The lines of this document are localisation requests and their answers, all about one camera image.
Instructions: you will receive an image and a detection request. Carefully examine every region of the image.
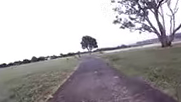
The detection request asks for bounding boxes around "small round leafy tree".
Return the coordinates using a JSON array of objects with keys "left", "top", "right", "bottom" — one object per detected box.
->
[{"left": 78, "top": 33, "right": 100, "bottom": 55}]

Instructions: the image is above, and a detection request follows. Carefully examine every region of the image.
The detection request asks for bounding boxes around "dark asphalt path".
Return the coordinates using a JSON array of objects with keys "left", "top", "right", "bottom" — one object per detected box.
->
[{"left": 19, "top": 44, "right": 180, "bottom": 102}]

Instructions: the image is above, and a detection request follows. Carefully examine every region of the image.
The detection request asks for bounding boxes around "pale water strip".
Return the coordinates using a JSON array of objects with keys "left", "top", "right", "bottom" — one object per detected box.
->
[{"left": 101, "top": 38, "right": 181, "bottom": 55}]

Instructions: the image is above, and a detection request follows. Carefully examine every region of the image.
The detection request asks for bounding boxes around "distant row of trees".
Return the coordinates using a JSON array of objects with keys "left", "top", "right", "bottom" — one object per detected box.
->
[{"left": 0, "top": 42, "right": 132, "bottom": 69}]

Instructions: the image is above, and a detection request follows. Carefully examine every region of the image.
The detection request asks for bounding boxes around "green grass field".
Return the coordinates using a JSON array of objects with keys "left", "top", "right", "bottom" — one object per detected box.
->
[
  {"left": 0, "top": 55, "right": 87, "bottom": 102},
  {"left": 93, "top": 42, "right": 181, "bottom": 102}
]

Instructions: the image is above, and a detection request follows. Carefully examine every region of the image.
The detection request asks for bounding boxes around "large bare-branched tree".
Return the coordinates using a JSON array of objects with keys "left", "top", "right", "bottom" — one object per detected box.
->
[{"left": 109, "top": 0, "right": 181, "bottom": 55}]

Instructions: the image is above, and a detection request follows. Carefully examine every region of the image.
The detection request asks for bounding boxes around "distant hill ridge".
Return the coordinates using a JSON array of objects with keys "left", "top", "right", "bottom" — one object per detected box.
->
[{"left": 128, "top": 30, "right": 181, "bottom": 48}]

